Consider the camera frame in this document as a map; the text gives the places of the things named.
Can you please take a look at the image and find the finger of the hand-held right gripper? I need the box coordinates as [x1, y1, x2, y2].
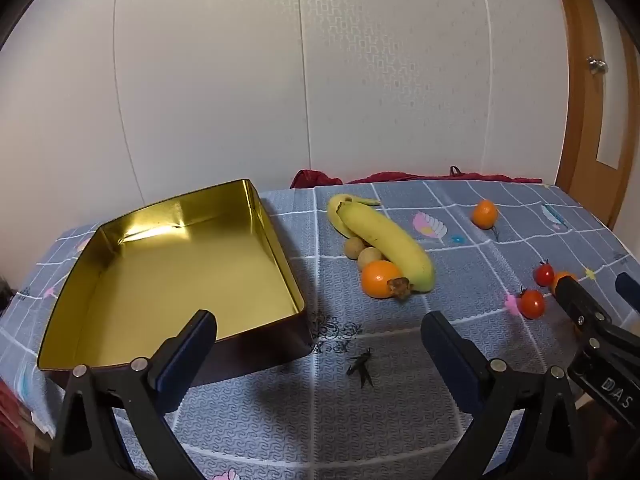
[554, 275, 640, 361]
[615, 272, 640, 317]

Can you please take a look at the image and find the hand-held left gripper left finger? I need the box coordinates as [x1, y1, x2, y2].
[50, 309, 218, 480]

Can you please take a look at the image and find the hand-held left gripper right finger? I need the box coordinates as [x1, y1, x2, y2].
[421, 310, 596, 480]

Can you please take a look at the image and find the red cherry tomato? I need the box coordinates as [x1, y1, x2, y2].
[533, 260, 556, 288]
[518, 287, 546, 320]

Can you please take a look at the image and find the gold tin box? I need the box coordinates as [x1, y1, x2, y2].
[36, 178, 315, 388]

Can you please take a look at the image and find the large yellow banana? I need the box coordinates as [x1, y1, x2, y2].
[336, 200, 436, 302]

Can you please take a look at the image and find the orange mandarin with stem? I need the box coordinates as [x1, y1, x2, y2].
[472, 200, 501, 242]

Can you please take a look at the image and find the black dried stem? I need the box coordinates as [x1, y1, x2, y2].
[346, 347, 375, 389]

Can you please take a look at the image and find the plain orange mandarin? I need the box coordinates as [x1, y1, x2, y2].
[361, 260, 407, 300]

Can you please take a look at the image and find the red ruffled bedding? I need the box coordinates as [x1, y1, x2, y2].
[0, 377, 56, 480]

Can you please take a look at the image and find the wooden door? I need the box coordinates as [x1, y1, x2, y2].
[550, 0, 640, 241]

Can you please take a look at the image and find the small curved yellow banana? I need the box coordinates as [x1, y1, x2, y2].
[327, 193, 382, 239]

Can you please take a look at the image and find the red cloth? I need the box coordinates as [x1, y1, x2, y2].
[290, 166, 543, 188]

